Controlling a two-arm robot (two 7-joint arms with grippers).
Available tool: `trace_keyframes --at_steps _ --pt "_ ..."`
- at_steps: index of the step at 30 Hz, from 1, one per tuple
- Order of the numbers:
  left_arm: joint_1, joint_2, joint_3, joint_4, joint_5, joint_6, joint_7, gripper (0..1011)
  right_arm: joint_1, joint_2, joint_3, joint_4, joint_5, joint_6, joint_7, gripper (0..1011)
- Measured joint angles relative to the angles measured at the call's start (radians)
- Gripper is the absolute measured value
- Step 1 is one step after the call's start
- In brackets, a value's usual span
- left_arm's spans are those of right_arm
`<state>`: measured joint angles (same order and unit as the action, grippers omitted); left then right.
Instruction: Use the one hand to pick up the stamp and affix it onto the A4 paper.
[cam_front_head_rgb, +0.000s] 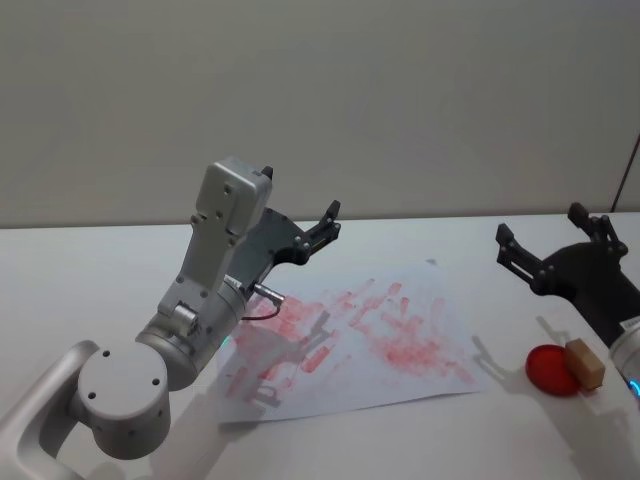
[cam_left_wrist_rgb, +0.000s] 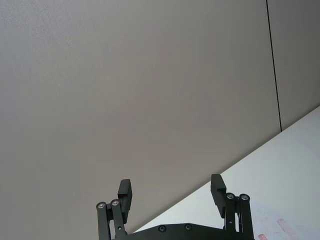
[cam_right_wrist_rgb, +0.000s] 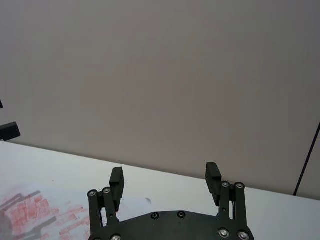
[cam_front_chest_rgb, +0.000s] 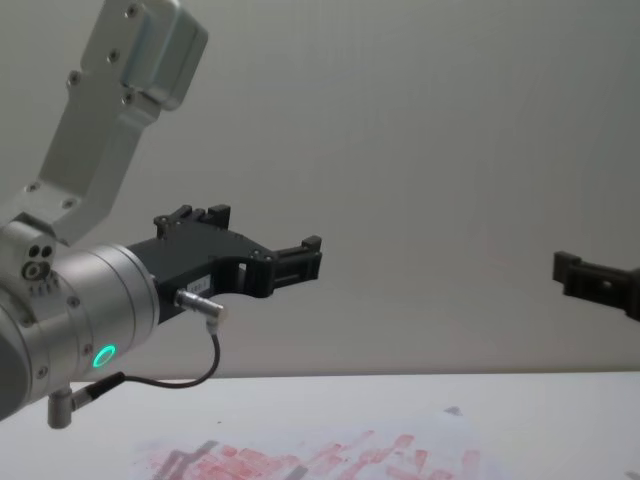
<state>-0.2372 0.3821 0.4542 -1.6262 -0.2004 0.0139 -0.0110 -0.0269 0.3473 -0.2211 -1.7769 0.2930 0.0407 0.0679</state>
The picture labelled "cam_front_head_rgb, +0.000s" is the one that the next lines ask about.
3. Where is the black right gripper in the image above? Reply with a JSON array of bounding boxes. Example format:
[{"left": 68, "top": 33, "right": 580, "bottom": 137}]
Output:
[{"left": 494, "top": 201, "right": 640, "bottom": 347}]

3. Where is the small wooden stamp block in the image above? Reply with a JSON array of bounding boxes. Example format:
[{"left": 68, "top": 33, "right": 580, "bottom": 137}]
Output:
[{"left": 564, "top": 338, "right": 607, "bottom": 391}]

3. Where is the round red ink pad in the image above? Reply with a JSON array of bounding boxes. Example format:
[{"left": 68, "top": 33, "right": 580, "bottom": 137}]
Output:
[{"left": 525, "top": 343, "right": 584, "bottom": 398}]

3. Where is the white paper with red stamps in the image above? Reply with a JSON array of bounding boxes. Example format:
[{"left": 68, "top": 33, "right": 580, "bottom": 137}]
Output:
[{"left": 214, "top": 257, "right": 494, "bottom": 426}]

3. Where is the thin dark cable silver plug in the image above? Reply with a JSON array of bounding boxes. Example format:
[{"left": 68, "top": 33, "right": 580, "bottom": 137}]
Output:
[{"left": 241, "top": 283, "right": 287, "bottom": 321}]

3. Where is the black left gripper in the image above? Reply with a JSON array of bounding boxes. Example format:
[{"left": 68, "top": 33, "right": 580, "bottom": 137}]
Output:
[{"left": 227, "top": 164, "right": 343, "bottom": 292}]

